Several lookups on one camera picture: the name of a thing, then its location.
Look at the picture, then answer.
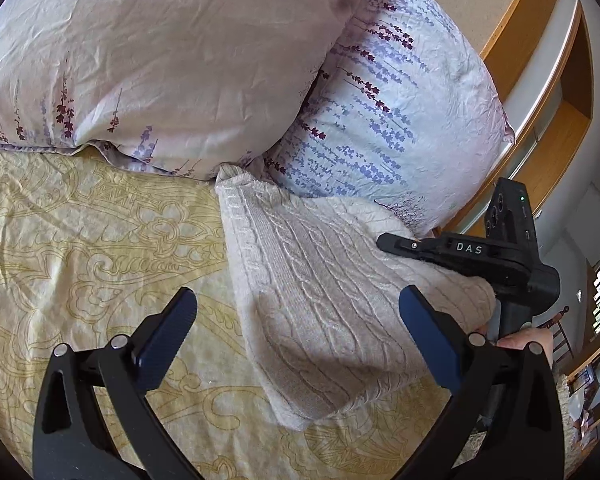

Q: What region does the wooden chair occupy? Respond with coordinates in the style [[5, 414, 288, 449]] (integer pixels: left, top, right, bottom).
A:
[[550, 305, 573, 366]]

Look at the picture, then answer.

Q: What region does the light blue floral pillow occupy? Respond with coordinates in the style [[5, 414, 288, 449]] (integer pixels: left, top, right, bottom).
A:
[[260, 0, 516, 238]]

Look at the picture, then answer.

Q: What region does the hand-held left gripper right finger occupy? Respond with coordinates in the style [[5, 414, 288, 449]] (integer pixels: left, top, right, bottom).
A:
[[399, 285, 566, 480]]

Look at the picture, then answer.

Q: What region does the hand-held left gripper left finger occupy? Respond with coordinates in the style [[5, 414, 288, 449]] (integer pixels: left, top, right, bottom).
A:
[[32, 286, 206, 480]]

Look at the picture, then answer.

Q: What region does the pink floral pillow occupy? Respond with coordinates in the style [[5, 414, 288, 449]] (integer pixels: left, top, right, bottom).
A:
[[0, 0, 393, 181]]

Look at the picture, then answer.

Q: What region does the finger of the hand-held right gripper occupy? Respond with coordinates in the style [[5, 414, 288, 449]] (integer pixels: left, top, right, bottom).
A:
[[376, 232, 438, 264]]

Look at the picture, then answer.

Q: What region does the yellow patterned bedspread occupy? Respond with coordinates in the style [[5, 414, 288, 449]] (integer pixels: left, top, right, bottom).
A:
[[0, 142, 491, 480]]

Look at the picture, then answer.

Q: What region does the person's right hand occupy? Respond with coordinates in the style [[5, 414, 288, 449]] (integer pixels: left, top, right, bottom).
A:
[[497, 328, 555, 367]]

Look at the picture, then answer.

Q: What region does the wooden headboard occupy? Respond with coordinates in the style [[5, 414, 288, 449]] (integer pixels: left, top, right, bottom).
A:
[[432, 0, 568, 238]]

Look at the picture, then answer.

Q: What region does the beige cable-knit sweater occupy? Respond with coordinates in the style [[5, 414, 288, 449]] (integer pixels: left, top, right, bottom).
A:
[[215, 162, 498, 433]]

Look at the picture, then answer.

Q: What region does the wooden shelf unit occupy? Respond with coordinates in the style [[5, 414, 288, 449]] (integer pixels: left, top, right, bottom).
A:
[[565, 330, 600, 441]]

